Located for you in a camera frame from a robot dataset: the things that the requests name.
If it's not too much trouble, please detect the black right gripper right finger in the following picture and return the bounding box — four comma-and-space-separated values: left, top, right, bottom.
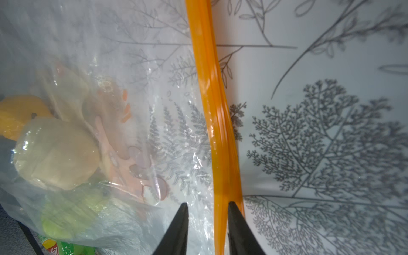
228, 201, 265, 255

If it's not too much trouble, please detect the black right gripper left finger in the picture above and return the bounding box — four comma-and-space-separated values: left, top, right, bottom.
153, 203, 189, 255

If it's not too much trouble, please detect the clear orange zip-top bag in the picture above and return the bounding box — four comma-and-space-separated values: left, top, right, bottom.
1, 1, 231, 255

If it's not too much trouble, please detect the green Lays chips bag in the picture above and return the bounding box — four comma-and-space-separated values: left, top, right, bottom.
38, 235, 96, 255

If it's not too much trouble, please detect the pale yellow pear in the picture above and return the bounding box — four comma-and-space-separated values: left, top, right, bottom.
13, 118, 101, 190

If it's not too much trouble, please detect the green toy fruit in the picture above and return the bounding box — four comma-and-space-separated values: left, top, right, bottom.
41, 189, 111, 240

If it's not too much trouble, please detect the floral patterned table mat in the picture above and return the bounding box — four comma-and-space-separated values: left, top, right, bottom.
93, 1, 408, 255

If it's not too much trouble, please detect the yellow orange toy fruit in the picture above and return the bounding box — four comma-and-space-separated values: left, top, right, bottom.
1, 95, 54, 141

